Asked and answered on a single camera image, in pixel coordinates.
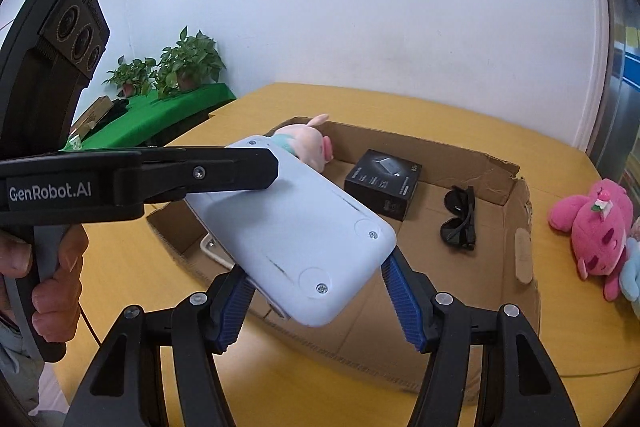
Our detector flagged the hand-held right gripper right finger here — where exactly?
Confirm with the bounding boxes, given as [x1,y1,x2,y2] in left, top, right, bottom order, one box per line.
[381,252,581,427]

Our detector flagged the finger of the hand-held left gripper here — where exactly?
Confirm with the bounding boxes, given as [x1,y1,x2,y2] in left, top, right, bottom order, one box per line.
[114,147,279,206]

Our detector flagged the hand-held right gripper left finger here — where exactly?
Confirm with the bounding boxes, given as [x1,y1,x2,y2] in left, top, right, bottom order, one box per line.
[74,268,257,427]

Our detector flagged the black sunglasses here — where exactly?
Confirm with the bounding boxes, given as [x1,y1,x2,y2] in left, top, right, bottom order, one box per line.
[439,185,477,251]

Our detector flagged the white device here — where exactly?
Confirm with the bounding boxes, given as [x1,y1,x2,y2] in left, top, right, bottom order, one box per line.
[184,134,397,328]

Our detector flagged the black charger box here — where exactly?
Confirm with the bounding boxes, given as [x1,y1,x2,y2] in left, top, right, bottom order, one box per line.
[344,149,422,222]

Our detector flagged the yellow wooden desktop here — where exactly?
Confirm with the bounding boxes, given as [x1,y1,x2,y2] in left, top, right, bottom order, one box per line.
[52,82,640,427]

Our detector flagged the person's left hand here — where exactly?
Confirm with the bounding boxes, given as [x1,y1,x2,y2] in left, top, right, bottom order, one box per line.
[0,226,90,334]

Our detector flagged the small brown cardboard box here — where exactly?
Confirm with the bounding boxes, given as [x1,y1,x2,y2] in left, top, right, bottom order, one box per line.
[70,95,113,138]

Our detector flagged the green table cloth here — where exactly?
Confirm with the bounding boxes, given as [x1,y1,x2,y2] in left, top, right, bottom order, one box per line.
[60,83,237,152]

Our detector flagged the pink and teal pig plush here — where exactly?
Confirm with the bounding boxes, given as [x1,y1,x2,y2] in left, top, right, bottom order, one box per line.
[270,113,335,171]

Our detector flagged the small potted green plant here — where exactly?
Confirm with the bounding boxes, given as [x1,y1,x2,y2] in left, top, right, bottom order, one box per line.
[102,56,158,98]

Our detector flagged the large potted green plant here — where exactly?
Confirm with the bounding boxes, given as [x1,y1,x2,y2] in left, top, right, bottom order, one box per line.
[152,26,227,100]

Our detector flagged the pink bear plush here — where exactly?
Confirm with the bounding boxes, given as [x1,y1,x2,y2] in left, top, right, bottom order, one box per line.
[548,178,635,303]

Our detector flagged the light blue plush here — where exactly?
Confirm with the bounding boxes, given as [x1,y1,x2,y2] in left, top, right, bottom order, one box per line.
[619,237,640,298]

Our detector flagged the blue glass banner stripe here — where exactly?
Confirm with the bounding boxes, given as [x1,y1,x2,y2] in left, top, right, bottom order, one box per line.
[612,42,640,92]

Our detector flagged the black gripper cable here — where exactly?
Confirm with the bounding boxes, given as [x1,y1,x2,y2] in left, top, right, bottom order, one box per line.
[79,302,102,349]

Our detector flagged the metal door frame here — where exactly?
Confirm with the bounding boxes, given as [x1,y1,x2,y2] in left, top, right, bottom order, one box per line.
[572,0,621,168]

